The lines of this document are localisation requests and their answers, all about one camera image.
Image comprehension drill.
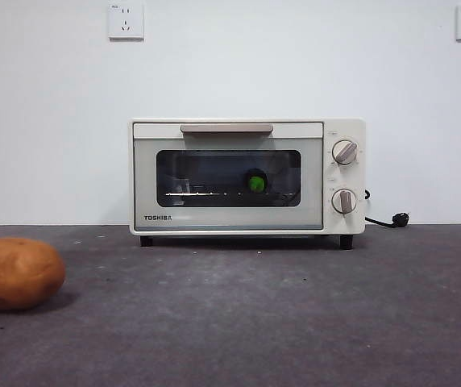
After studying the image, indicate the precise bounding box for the white glass oven door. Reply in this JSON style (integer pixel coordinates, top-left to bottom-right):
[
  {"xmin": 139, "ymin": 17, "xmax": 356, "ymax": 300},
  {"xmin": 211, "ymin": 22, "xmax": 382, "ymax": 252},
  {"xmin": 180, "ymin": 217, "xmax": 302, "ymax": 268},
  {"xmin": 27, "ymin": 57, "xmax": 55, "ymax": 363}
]
[{"xmin": 132, "ymin": 122, "xmax": 324, "ymax": 231}]

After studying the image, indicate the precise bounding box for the beige oven knob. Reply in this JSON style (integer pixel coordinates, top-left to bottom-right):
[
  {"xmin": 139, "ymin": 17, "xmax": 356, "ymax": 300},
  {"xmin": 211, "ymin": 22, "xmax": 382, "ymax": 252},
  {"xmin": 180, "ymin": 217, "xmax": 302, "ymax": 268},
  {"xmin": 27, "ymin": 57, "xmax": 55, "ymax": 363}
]
[
  {"xmin": 330, "ymin": 188, "xmax": 358, "ymax": 214},
  {"xmin": 331, "ymin": 139, "xmax": 359, "ymax": 166}
]

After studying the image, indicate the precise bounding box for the white Toshiba toaster oven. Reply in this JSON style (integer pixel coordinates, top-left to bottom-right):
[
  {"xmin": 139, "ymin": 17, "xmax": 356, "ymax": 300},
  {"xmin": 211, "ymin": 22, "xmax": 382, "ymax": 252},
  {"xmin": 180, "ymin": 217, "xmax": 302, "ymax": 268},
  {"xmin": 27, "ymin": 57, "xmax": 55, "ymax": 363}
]
[{"xmin": 127, "ymin": 117, "xmax": 367, "ymax": 248}]

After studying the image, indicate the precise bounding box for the brown potato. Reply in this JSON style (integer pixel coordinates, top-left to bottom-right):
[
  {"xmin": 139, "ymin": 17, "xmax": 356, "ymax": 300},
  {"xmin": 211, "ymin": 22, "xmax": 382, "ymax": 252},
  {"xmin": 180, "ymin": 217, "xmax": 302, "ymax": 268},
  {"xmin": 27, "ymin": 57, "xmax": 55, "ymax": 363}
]
[{"xmin": 0, "ymin": 237, "xmax": 66, "ymax": 310}]

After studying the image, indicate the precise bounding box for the metal wire oven rack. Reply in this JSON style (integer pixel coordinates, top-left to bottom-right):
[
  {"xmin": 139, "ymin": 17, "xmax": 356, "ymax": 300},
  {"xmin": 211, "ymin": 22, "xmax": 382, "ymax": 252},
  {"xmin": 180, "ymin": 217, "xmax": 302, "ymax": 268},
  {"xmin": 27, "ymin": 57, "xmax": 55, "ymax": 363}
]
[{"xmin": 164, "ymin": 189, "xmax": 296, "ymax": 198}]

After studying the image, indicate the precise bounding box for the black oven power cable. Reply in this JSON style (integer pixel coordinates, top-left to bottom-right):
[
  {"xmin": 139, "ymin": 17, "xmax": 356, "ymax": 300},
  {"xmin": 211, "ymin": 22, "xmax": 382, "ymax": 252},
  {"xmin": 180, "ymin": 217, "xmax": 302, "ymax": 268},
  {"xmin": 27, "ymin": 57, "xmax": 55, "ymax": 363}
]
[{"xmin": 362, "ymin": 189, "xmax": 411, "ymax": 229}]

